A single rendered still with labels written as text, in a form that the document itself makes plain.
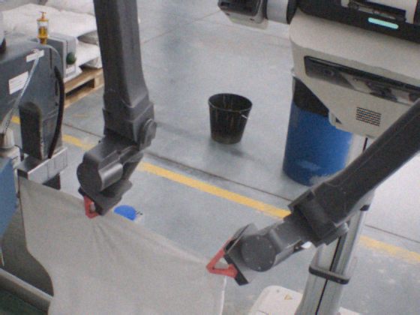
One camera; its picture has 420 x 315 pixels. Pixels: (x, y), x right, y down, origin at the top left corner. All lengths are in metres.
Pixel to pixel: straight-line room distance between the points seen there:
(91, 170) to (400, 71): 0.60
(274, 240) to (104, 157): 0.30
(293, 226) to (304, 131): 2.37
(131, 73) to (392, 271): 2.18
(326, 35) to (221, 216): 1.94
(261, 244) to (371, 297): 1.88
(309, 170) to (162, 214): 0.93
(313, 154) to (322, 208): 2.40
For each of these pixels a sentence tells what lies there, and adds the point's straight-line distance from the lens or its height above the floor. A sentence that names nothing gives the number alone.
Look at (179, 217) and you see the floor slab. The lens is 2.88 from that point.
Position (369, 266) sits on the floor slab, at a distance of 2.80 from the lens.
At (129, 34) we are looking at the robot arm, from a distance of 0.79.
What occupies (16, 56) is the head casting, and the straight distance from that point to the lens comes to 1.09.
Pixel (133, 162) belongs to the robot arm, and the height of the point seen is 1.22.
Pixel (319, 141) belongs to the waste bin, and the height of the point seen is 0.32.
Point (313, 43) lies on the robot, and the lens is 1.10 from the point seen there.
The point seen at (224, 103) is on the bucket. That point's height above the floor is 0.19.
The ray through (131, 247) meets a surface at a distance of 1.05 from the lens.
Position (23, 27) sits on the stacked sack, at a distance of 3.95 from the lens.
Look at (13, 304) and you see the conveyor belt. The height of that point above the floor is 0.38.
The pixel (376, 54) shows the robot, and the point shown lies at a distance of 1.08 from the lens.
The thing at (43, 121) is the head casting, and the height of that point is 1.16.
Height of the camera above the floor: 1.69
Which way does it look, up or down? 29 degrees down
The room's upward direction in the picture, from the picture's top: 6 degrees clockwise
